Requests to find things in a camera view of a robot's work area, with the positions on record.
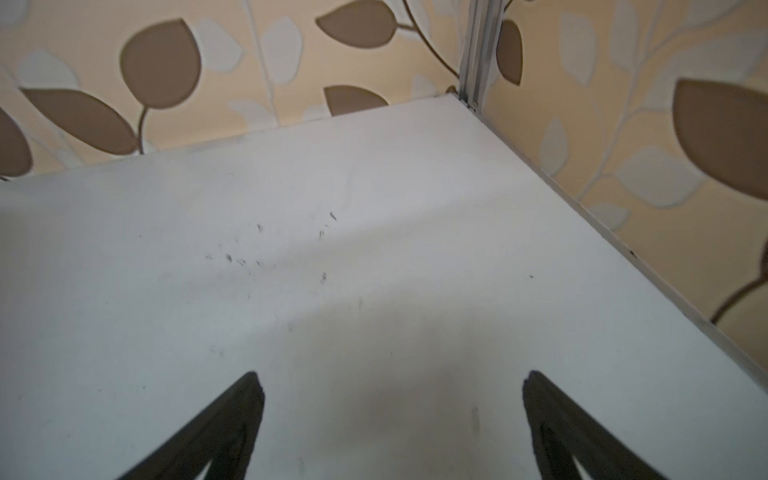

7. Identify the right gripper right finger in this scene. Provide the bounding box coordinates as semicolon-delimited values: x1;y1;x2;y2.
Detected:
522;371;663;479

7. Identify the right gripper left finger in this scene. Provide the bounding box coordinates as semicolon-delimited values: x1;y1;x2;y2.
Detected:
122;371;265;479

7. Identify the aluminium frame corner post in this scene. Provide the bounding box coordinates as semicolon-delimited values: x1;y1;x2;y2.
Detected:
457;0;503;112

